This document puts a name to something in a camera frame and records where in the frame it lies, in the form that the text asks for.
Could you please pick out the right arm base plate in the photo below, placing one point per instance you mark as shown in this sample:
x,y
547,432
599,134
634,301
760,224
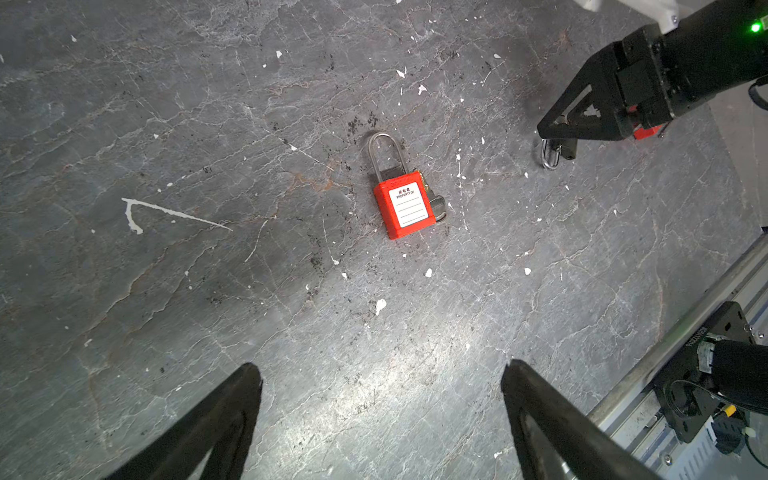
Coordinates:
x,y
684,386

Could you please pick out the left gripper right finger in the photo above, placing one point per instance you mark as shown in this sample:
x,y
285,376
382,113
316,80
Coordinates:
x,y
551,436

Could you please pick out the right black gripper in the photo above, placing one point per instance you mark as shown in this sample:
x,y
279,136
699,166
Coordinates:
x,y
625,76

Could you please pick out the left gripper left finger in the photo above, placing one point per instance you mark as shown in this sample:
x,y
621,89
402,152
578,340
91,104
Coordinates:
x,y
218,432

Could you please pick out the small black padlock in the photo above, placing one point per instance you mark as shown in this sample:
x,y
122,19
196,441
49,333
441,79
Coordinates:
x,y
555,150

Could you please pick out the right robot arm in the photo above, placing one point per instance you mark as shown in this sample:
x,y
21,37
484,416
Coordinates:
x,y
718,47

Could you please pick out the red padlock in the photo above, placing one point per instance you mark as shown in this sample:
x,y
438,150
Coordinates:
x,y
406,202

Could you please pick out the aluminium mounting rail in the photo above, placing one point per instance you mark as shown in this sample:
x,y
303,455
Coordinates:
x,y
732,444

